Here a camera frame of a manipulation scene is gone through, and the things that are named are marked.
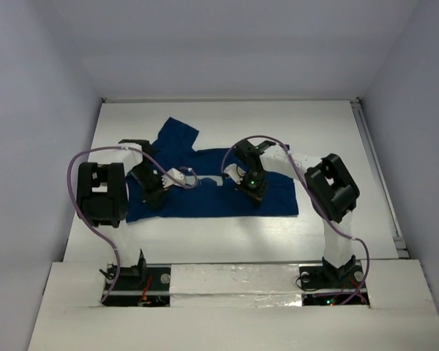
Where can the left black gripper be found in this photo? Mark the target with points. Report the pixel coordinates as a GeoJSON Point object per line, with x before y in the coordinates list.
{"type": "Point", "coordinates": [154, 195]}

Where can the blue t shirt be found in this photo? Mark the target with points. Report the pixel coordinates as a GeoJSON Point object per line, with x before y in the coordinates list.
{"type": "Point", "coordinates": [213, 196]}

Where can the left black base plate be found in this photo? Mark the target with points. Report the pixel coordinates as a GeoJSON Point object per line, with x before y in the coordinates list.
{"type": "Point", "coordinates": [133, 291]}

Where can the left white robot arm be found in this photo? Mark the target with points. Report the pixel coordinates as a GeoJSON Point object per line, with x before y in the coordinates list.
{"type": "Point", "coordinates": [103, 199]}

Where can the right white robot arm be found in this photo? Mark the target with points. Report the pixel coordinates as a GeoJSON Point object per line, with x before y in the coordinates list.
{"type": "Point", "coordinates": [327, 181]}

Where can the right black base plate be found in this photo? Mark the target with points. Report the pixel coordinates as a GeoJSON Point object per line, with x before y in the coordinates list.
{"type": "Point", "coordinates": [317, 290]}

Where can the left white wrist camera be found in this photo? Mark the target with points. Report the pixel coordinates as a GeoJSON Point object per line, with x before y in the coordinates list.
{"type": "Point", "coordinates": [174, 177]}

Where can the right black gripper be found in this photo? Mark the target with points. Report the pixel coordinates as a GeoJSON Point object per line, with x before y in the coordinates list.
{"type": "Point", "coordinates": [256, 195]}

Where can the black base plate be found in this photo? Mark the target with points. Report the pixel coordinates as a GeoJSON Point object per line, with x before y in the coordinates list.
{"type": "Point", "coordinates": [317, 290]}
{"type": "Point", "coordinates": [133, 291]}

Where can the aluminium side rail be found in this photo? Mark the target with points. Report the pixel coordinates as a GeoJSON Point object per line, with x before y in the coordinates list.
{"type": "Point", "coordinates": [399, 241]}

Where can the silver foil strip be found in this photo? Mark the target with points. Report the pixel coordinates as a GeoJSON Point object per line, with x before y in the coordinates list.
{"type": "Point", "coordinates": [234, 286]}

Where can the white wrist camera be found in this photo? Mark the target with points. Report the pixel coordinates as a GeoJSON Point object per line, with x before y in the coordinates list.
{"type": "Point", "coordinates": [174, 177]}
{"type": "Point", "coordinates": [234, 172]}

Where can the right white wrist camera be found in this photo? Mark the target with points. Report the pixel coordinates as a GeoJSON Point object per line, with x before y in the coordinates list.
{"type": "Point", "coordinates": [234, 172]}

